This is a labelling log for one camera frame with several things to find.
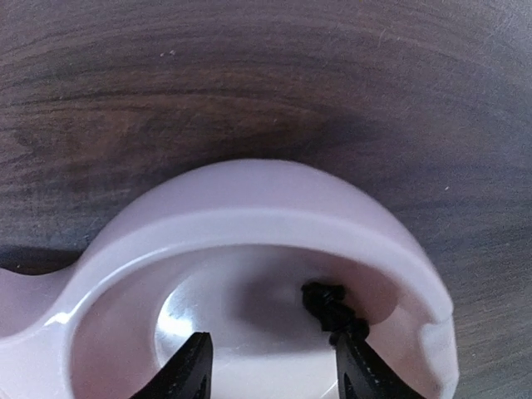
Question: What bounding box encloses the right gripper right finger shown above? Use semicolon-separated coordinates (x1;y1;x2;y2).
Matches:
335;333;422;399

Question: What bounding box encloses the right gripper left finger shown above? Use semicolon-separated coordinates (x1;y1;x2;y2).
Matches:
131;332;214;399

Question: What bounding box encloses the pink double pet bowl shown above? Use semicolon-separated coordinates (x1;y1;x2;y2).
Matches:
1;160;459;398

